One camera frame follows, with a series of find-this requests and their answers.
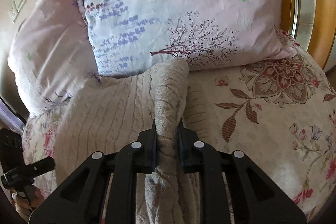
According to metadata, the beige cable-knit sweater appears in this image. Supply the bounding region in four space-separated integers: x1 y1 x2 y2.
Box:
53 58 206 224

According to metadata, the person's left hand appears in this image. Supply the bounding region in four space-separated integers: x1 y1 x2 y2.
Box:
11 185 45 222

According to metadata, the floral bedspread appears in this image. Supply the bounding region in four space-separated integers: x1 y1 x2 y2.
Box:
23 34 335 222

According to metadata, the pink floral left pillow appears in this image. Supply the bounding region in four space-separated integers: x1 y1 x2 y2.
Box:
7 0 98 117

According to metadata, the blue pink floral right pillow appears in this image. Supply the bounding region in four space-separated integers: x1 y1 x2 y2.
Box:
77 0 297 77

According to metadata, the wooden headboard with panels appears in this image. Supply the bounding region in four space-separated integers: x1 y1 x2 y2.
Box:
280 0 335 72

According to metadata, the beige wall switch plate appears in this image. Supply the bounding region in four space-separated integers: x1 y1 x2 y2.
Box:
9 0 27 23

